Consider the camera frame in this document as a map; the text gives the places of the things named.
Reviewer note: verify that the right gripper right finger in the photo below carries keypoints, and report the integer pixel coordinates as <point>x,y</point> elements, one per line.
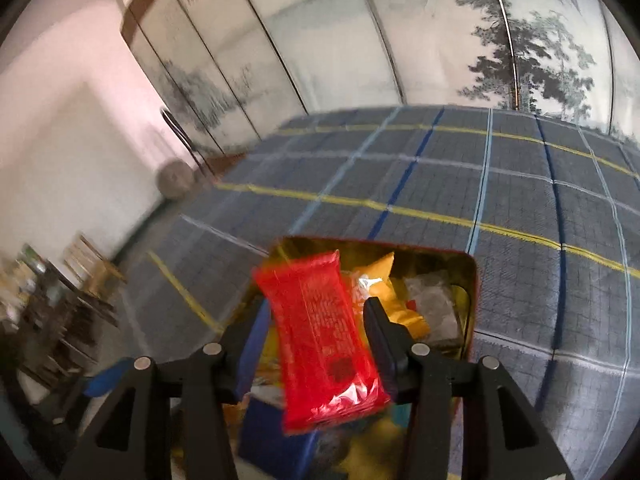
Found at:
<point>503,437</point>

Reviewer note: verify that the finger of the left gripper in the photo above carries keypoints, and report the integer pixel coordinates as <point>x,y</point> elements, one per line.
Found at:
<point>105,381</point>

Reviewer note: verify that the round grey disc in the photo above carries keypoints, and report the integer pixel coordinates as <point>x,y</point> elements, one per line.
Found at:
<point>175,179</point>

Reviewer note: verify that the orange snack packet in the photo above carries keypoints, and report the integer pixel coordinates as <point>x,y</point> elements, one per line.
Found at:
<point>385,289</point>

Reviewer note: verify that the navy and pale blue pack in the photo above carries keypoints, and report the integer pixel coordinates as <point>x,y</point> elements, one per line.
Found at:
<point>264,444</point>

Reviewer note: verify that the gold tin red toffee box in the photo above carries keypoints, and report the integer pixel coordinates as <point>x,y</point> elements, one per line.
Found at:
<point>353,449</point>

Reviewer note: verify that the painted folding screen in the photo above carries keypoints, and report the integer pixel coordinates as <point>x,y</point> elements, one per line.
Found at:
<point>231,71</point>

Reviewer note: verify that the red snack pack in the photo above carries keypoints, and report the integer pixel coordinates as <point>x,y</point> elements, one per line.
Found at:
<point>327,371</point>

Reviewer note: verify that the dark cluttered shelf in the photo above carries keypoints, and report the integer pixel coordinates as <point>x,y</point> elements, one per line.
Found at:
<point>52,321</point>

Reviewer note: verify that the clear pack dark seaweed snack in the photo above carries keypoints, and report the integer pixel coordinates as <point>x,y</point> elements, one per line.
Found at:
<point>434,301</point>

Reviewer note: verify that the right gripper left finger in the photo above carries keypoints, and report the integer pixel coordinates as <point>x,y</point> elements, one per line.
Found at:
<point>129,438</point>

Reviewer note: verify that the plaid grey tablecloth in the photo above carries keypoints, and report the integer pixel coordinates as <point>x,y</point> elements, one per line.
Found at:
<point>549,211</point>

